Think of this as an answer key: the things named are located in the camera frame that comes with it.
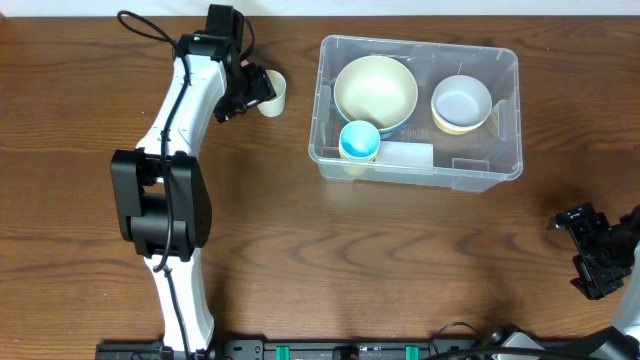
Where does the pale green cup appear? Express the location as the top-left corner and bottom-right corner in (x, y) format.
(258, 70), (287, 118)

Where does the blue cup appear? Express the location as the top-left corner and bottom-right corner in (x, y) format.
(338, 120), (381, 156)

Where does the beige large bowl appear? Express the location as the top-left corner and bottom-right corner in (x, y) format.
(333, 55), (419, 137)

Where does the yellow small bowl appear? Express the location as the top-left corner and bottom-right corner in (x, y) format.
(432, 112), (479, 135)

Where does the dark blue large bowl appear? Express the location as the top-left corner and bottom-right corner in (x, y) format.
(339, 117), (414, 141)

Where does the white small bowl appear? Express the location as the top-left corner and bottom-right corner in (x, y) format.
(431, 98), (492, 135)

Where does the grey small bowl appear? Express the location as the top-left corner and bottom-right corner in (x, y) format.
(431, 75), (493, 133)

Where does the yellow cup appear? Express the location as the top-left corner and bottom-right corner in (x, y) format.
(339, 147), (377, 162)
(343, 159), (371, 177)

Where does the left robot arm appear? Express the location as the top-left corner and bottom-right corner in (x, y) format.
(96, 4), (276, 359)

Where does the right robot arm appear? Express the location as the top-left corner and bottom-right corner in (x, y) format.
(482, 203), (639, 359)

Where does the clear plastic storage bin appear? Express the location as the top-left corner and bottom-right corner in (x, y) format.
(308, 35), (524, 192)

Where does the left black cable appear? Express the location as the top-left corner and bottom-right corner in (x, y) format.
(116, 9), (196, 360)

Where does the black cable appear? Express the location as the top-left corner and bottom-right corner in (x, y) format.
(116, 9), (196, 360)
(424, 321), (551, 360)

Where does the right black cable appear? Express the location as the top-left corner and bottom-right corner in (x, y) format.
(424, 321), (551, 360)

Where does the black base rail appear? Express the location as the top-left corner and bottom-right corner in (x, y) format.
(95, 339), (474, 360)

